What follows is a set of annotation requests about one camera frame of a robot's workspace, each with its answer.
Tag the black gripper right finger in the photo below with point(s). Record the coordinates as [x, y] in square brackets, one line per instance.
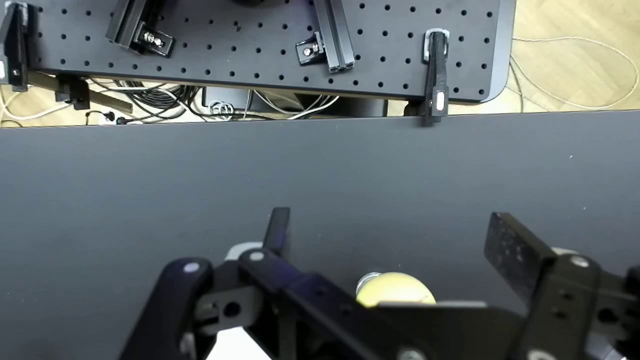
[517, 254]

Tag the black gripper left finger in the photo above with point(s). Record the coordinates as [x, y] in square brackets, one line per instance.
[278, 230]

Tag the yellow-green ball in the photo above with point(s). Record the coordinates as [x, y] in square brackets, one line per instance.
[379, 289]

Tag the black perforated breadboard plate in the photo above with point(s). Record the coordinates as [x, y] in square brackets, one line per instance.
[275, 44]

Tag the black table clamp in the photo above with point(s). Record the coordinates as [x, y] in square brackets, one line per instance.
[435, 104]

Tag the black clamp at left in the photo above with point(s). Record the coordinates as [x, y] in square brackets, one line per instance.
[17, 30]

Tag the black aluminium rail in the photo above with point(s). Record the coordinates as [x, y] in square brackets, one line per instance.
[333, 34]

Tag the black angled bracket rail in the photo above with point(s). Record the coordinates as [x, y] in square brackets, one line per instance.
[133, 27]

